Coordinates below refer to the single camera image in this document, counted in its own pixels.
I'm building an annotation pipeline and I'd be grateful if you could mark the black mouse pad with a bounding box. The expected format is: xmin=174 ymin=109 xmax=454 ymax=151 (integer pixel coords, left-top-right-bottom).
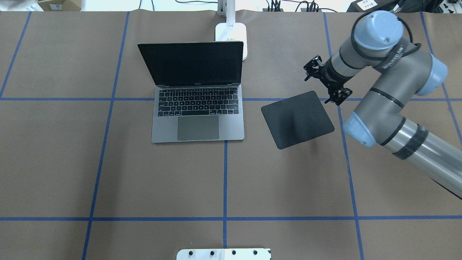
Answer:
xmin=261 ymin=91 xmax=335 ymax=150

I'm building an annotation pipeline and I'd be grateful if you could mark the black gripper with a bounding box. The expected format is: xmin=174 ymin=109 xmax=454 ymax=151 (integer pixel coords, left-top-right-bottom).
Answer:
xmin=319 ymin=60 xmax=341 ymax=91

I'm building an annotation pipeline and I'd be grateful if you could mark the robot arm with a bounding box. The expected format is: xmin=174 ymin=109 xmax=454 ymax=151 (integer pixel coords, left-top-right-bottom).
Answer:
xmin=315 ymin=10 xmax=461 ymax=199

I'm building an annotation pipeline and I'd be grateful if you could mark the black box with white label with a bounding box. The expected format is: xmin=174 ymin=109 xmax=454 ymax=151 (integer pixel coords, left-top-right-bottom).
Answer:
xmin=346 ymin=0 xmax=399 ymax=13

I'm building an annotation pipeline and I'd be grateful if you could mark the white camera pole with base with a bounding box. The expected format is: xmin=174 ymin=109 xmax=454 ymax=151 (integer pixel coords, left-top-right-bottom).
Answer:
xmin=176 ymin=248 xmax=272 ymax=260

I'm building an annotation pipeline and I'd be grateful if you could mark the grey laptop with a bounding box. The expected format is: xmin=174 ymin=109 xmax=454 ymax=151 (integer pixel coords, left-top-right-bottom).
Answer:
xmin=137 ymin=41 xmax=245 ymax=143

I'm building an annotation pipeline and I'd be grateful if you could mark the white desk lamp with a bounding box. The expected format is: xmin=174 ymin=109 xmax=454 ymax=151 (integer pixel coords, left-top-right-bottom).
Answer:
xmin=215 ymin=0 xmax=248 ymax=61

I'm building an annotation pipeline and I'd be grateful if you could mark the cardboard box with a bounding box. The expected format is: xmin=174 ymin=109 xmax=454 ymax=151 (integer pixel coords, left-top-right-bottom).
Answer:
xmin=37 ymin=0 xmax=82 ymax=11

